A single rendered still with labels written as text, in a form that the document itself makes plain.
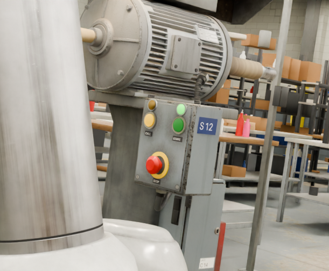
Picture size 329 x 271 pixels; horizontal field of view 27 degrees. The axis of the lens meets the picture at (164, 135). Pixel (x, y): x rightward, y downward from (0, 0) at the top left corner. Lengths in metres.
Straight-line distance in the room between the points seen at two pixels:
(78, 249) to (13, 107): 0.13
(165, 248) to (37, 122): 0.26
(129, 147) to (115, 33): 0.33
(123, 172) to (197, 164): 0.41
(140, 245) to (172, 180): 0.75
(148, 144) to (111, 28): 0.32
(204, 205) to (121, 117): 0.33
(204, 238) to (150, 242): 1.04
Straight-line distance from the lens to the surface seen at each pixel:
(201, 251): 1.78
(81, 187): 0.57
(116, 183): 1.85
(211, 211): 1.78
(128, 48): 1.63
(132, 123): 1.81
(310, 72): 11.27
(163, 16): 1.72
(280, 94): 4.69
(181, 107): 1.45
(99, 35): 1.67
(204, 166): 1.49
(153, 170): 1.47
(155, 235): 0.75
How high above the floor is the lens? 1.12
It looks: 3 degrees down
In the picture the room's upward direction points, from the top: 8 degrees clockwise
